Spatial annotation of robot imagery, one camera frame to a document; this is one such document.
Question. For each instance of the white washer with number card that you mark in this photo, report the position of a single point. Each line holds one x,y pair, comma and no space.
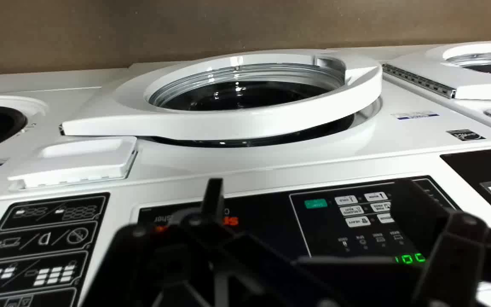
291,153

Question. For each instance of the white round glass washer door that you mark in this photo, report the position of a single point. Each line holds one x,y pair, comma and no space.
473,51
314,112

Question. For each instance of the black washer instruction label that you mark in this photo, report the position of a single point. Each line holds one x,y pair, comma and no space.
42,238

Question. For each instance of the white washer with large label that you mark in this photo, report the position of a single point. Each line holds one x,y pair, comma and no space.
417,56

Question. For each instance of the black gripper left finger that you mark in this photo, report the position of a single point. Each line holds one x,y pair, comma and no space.
161,266

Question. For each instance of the white washer beside wall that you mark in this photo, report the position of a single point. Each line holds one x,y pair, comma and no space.
18,85

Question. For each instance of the white detergent drawer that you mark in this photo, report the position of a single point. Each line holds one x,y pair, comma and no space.
76,162

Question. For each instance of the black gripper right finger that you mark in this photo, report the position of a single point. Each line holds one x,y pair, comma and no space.
461,266

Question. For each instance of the black panel with number card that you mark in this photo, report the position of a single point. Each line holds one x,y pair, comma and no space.
473,170

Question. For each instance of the black button control panel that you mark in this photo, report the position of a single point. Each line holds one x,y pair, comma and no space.
359,214

